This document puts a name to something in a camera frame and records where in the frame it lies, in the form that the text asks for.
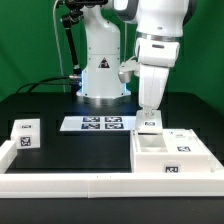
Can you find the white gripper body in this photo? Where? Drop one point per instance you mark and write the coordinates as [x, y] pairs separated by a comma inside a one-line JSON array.
[[152, 82]]

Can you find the white cabinet door panel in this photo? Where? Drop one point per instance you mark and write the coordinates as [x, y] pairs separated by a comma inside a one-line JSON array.
[[184, 141], [148, 124]]

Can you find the white cabinet body box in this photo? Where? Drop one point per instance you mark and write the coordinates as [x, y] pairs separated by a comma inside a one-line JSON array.
[[148, 154]]

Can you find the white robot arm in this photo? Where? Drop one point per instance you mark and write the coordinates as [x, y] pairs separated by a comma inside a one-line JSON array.
[[159, 23]]

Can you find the white cabinet top block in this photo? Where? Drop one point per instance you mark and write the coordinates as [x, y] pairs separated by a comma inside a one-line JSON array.
[[26, 133]]

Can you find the white marker tag sheet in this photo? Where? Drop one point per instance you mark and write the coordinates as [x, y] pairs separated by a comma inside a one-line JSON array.
[[98, 123]]

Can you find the white U-shaped frame fence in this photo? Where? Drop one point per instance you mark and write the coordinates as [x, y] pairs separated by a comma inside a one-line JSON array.
[[70, 185]]

